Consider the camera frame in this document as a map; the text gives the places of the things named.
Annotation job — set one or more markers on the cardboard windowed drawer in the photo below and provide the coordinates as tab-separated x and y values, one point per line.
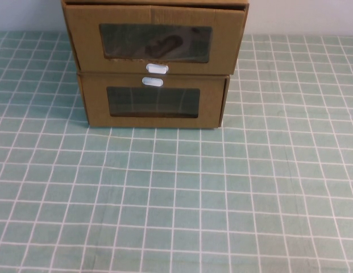
227	39
210	102

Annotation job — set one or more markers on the cardboard shoe box shell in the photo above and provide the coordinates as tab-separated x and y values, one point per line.
68	34

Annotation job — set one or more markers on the lower cardboard drawer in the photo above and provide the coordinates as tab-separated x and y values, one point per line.
225	99

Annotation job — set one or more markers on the green white-grid tablecloth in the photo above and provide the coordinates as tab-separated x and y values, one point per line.
176	199

